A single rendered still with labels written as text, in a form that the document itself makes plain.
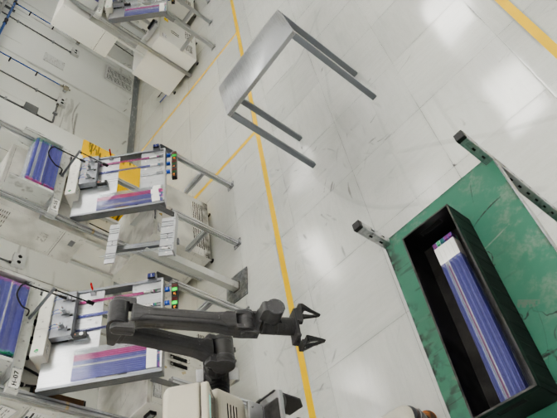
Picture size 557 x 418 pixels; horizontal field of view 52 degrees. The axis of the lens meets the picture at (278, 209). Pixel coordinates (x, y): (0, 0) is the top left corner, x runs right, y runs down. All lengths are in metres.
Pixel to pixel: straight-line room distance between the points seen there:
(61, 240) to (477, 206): 3.54
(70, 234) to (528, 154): 3.25
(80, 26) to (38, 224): 3.55
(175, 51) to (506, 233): 6.37
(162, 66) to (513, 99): 5.29
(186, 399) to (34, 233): 3.07
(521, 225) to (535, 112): 1.58
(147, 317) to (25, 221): 2.98
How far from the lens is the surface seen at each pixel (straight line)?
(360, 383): 3.18
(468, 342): 1.61
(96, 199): 4.61
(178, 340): 1.83
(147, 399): 3.69
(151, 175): 4.67
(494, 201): 1.75
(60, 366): 3.64
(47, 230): 4.65
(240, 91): 3.92
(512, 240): 1.66
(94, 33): 7.62
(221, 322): 1.76
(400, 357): 3.04
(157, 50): 7.64
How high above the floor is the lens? 2.24
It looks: 31 degrees down
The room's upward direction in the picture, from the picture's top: 61 degrees counter-clockwise
